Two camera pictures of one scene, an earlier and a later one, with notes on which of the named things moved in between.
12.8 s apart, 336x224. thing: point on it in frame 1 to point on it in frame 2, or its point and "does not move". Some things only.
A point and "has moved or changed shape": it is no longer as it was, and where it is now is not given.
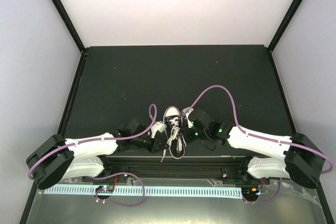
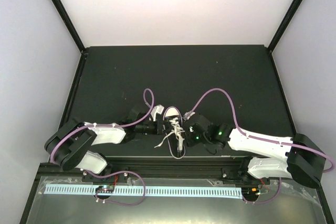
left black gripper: [155, 147] to [158, 128]
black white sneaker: [172, 123] does not move
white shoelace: [176, 134] has moved or changed shape
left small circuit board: [105, 189] does not move
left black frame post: [58, 1] does not move
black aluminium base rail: [229, 169] does not move
